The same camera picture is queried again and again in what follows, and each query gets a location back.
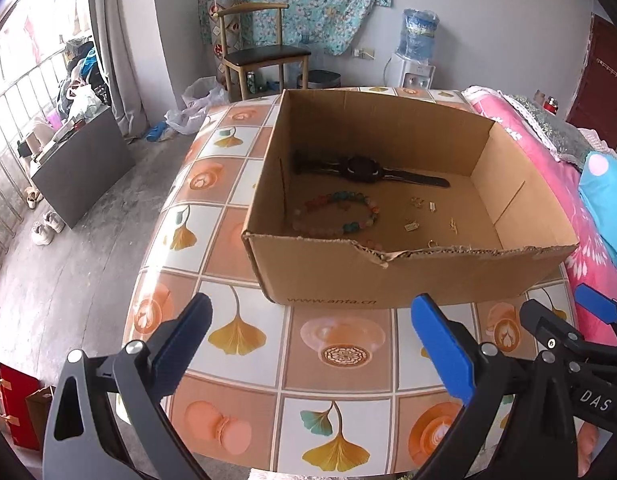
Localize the rhinestone bar pendant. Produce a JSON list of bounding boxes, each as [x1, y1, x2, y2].
[[404, 221, 420, 232]]

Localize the colourful bead bracelet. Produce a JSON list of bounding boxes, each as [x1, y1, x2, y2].
[[289, 188, 383, 238]]

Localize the pink floral blanket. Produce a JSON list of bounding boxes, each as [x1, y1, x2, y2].
[[460, 84, 617, 348]]

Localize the red paper bag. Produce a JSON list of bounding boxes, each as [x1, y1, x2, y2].
[[0, 363, 42, 451]]

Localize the light blue pillow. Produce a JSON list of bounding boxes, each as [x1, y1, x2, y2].
[[579, 152, 617, 267]]

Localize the patterned tablecloth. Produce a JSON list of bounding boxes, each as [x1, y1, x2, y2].
[[120, 84, 585, 476]]

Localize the grey green floral blanket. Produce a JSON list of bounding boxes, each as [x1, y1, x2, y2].
[[502, 93, 617, 171]]

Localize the white shoe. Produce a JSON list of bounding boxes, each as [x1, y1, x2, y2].
[[32, 223, 56, 246], [44, 210, 66, 234]]

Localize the dark red door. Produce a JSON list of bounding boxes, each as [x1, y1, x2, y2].
[[567, 14, 617, 148]]

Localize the brown cardboard box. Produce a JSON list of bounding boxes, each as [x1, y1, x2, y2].
[[242, 90, 579, 309]]

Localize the dark grey cabinet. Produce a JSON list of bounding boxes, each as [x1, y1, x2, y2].
[[32, 107, 135, 228]]

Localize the black wristwatch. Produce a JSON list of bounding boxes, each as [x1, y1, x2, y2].
[[292, 152, 451, 188]]

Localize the white water dispenser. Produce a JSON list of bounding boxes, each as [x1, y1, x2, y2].
[[383, 53, 435, 90]]

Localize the blue water bottle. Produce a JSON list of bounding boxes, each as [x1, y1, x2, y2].
[[397, 9, 440, 64]]

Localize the white plastic bag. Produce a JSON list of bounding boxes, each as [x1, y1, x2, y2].
[[164, 76, 229, 136]]

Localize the black waste bin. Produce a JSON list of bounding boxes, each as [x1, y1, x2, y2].
[[307, 70, 341, 89]]

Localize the wooden chair black seat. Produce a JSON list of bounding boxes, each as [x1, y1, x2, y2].
[[212, 2, 311, 101]]

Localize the grey curtain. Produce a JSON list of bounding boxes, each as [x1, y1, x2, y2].
[[88, 0, 149, 140]]

